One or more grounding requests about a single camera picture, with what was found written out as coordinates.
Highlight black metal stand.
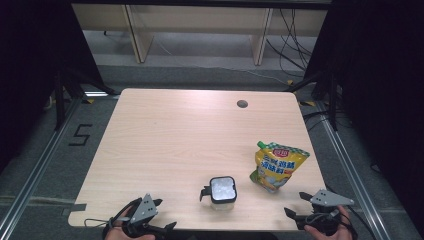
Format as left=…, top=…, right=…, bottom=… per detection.
left=284, top=70, right=340, bottom=133
left=52, top=66, right=118, bottom=132

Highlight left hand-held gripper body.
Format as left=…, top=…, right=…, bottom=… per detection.
left=109, top=193, right=159, bottom=239

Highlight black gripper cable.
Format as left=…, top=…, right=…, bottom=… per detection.
left=339, top=203, right=379, bottom=240

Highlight aluminium floor rail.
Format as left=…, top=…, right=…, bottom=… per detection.
left=314, top=101, right=385, bottom=240
left=0, top=96, right=84, bottom=240

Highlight black curtain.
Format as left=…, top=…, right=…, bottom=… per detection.
left=303, top=0, right=424, bottom=234
left=0, top=0, right=105, bottom=174

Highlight bundle of black cables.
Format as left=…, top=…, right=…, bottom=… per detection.
left=264, top=8, right=318, bottom=79

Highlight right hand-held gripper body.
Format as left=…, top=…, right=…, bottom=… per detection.
left=295, top=189, right=355, bottom=236

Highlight black floor cables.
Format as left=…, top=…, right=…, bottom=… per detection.
left=301, top=109, right=338, bottom=133

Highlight person's right hand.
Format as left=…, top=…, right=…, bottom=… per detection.
left=303, top=204, right=355, bottom=240

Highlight light wooden desk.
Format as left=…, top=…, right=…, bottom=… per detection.
left=71, top=3, right=329, bottom=66

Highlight thin black cord loop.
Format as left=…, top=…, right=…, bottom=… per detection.
left=83, top=217, right=115, bottom=230

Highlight clear jar with black lid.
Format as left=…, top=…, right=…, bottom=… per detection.
left=199, top=175, right=238, bottom=212

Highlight yellow spouted sauce pouch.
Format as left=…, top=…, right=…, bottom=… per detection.
left=249, top=140, right=311, bottom=194

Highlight person's left hand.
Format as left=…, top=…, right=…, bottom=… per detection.
left=104, top=205, right=156, bottom=240

